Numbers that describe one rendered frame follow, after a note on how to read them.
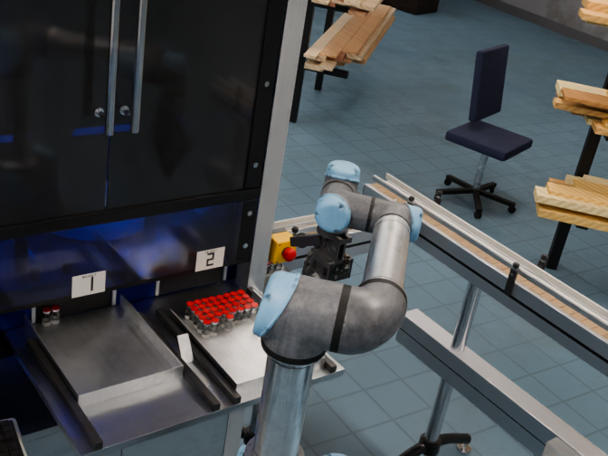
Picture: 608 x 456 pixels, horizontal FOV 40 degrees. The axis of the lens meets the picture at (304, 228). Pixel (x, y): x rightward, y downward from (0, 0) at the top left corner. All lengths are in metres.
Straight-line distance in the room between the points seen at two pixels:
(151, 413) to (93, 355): 0.25
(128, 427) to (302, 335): 0.64
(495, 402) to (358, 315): 1.54
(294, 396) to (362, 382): 2.13
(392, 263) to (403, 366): 2.26
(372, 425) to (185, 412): 1.56
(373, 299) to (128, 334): 0.93
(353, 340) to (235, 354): 0.80
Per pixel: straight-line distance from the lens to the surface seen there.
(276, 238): 2.36
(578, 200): 4.38
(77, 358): 2.08
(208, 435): 2.64
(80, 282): 2.08
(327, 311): 1.35
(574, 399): 3.92
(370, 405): 3.49
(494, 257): 2.70
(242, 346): 2.16
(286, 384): 1.47
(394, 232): 1.62
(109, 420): 1.91
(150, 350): 2.11
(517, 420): 2.81
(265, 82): 2.10
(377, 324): 1.37
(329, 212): 1.69
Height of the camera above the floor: 2.13
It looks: 27 degrees down
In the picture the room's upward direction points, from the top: 10 degrees clockwise
